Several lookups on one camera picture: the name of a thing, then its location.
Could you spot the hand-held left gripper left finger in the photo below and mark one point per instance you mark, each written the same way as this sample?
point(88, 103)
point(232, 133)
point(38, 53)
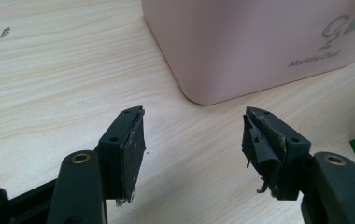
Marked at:
point(121, 155)

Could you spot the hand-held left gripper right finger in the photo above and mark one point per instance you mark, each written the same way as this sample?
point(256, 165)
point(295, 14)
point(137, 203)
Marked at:
point(275, 146)

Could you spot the pink plastic storage box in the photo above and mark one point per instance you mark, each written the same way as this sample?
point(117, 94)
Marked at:
point(244, 46)

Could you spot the small grey scrap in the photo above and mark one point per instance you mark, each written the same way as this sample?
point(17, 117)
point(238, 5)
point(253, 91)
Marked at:
point(5, 32)

